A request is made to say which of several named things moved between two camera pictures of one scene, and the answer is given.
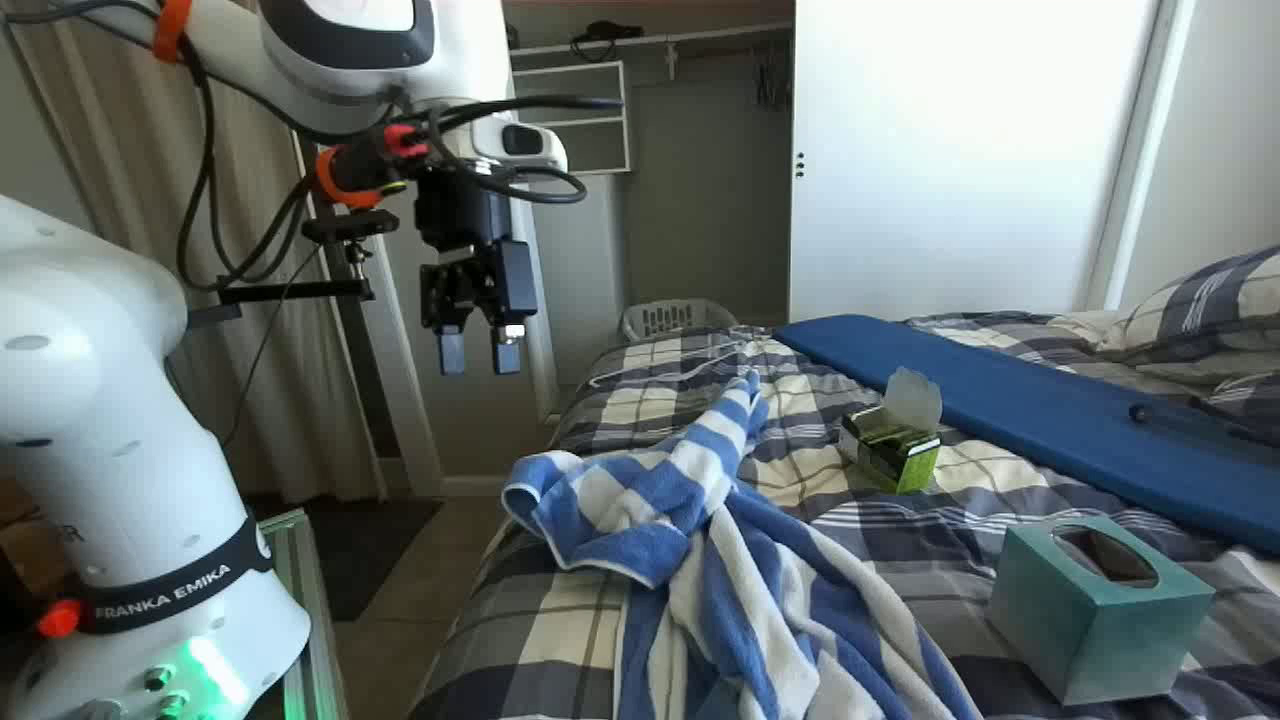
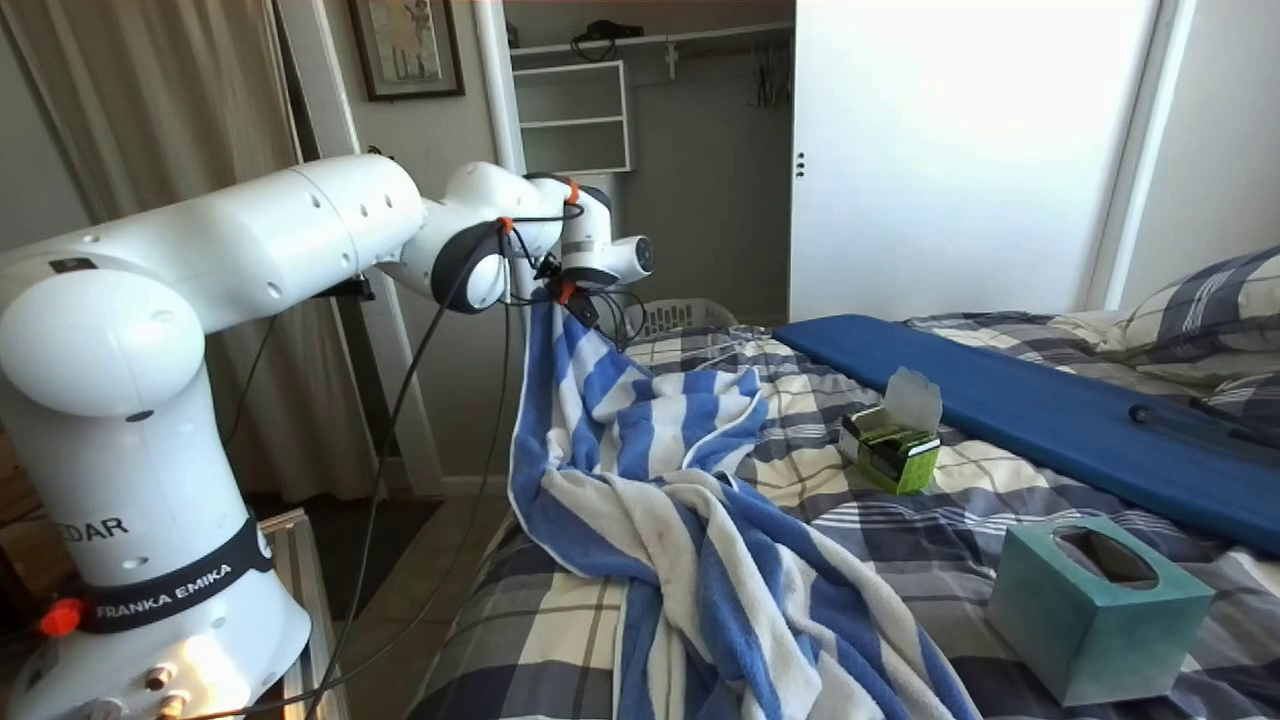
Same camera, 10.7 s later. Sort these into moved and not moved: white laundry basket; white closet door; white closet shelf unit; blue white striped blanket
Moved: blue white striped blanket
Not moved: white closet shelf unit; white laundry basket; white closet door
